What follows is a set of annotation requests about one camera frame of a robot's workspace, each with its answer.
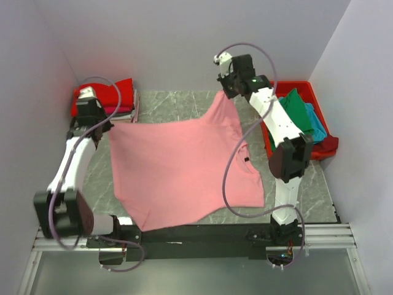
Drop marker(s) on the red plastic bin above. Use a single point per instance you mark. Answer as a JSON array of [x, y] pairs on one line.
[[307, 94]]

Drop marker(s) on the folded grey t shirt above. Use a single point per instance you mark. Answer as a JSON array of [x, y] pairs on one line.
[[124, 116]]

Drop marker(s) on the folded magenta t shirt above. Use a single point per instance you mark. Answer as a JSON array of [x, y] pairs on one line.
[[122, 109]]

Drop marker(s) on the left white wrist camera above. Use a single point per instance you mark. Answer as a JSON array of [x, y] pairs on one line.
[[86, 93]]

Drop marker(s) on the green t shirt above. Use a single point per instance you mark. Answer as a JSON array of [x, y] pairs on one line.
[[295, 108]]

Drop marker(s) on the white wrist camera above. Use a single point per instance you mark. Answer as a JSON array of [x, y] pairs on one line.
[[223, 61], [86, 93]]

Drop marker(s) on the dark red t shirt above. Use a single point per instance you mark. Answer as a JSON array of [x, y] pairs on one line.
[[325, 149]]

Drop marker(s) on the folded white t shirt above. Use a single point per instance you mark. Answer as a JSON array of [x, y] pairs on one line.
[[134, 112]]

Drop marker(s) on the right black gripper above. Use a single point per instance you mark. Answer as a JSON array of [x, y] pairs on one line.
[[228, 93]]

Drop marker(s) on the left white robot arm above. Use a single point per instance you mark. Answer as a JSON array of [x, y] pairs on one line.
[[62, 207]]

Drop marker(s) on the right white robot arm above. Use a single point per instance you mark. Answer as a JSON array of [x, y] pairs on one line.
[[293, 148]]

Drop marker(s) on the aluminium rail frame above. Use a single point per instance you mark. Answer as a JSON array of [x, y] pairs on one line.
[[326, 262]]

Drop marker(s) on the folded red t shirt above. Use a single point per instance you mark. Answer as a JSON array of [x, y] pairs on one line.
[[107, 94]]

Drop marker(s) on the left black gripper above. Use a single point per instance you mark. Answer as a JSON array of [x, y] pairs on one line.
[[107, 126]]

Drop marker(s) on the blue t shirt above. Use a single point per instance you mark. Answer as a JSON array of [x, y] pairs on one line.
[[320, 133]]

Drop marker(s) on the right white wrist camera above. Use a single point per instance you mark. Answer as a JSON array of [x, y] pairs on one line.
[[223, 61]]

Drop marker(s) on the folded light pink t shirt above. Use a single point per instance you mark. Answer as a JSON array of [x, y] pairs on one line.
[[136, 106]]

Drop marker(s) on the black base beam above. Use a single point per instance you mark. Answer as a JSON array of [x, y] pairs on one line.
[[200, 241]]

